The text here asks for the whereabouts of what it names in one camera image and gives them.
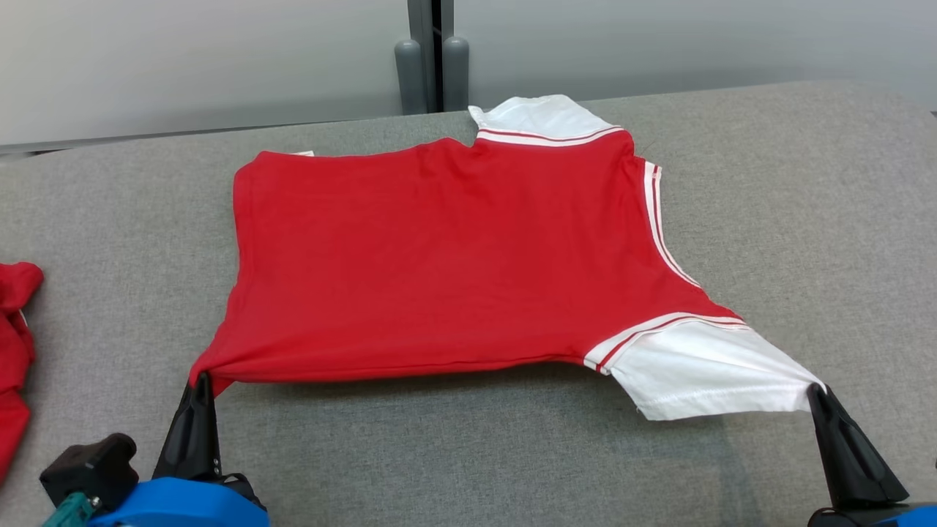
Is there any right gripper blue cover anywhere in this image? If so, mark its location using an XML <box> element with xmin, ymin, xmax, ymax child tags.
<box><xmin>807</xmin><ymin>384</ymin><xmax>937</xmax><ymax>527</ymax></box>

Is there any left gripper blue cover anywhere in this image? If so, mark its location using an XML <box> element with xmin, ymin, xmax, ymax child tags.
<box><xmin>88</xmin><ymin>373</ymin><xmax>270</xmax><ymax>527</ymax></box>

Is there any red garment with white stripe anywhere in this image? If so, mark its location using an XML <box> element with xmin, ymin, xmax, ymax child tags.
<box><xmin>0</xmin><ymin>262</ymin><xmax>45</xmax><ymax>484</ymax></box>

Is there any red jersey with white sleeves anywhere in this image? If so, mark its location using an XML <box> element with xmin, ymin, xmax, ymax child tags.
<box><xmin>189</xmin><ymin>94</ymin><xmax>826</xmax><ymax>422</ymax></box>

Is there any grey wall baseboard rail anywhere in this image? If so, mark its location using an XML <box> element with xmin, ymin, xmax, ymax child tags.
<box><xmin>0</xmin><ymin>117</ymin><xmax>408</xmax><ymax>156</ymax></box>

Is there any grey cylindrical post foot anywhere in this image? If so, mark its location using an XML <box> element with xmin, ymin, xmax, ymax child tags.
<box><xmin>395</xmin><ymin>39</ymin><xmax>428</xmax><ymax>116</ymax></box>
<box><xmin>441</xmin><ymin>37</ymin><xmax>470</xmax><ymax>112</ymax></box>

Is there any grey partition frame post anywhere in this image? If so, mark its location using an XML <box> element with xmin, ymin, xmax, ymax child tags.
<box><xmin>408</xmin><ymin>0</ymin><xmax>455</xmax><ymax>114</ymax></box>

